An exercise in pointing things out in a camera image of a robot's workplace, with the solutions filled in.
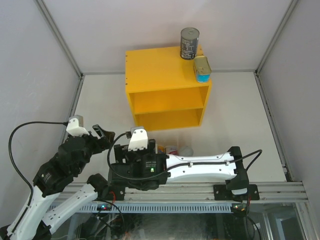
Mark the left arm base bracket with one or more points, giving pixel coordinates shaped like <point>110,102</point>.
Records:
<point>111,193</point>

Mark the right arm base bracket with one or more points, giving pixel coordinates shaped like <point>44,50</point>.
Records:
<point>225,192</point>

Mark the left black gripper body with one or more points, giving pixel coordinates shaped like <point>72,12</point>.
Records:
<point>93,146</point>

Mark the black cylindrical can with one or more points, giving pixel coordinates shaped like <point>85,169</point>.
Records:
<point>189,38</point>

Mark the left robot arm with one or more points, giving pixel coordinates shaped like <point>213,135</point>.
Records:
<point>35,222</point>

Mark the orange can with spoon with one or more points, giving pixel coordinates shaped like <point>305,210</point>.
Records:
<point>161,149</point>

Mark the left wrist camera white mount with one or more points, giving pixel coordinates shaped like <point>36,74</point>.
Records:
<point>75,126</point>

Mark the gold rectangular tin blue label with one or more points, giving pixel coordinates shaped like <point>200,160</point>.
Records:
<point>202,69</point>

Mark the white lidded pink can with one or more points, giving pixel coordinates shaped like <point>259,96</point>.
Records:
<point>186,151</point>

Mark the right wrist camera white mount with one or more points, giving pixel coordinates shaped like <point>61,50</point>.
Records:
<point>138,139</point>

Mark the red white labelled can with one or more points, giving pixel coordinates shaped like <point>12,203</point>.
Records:
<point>171,150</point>

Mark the aluminium mounting rail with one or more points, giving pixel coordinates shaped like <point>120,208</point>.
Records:
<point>264,192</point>

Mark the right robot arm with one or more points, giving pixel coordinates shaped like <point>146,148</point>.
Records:
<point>227,167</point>

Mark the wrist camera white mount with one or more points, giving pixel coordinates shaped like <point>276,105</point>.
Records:
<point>138,139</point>
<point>75,126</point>

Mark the grey slotted cable duct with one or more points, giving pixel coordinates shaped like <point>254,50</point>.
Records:
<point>157,208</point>

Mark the yellow wooden shelf cabinet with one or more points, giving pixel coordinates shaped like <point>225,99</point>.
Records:
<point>162,90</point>

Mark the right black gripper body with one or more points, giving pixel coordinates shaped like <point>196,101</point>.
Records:
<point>138,161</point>

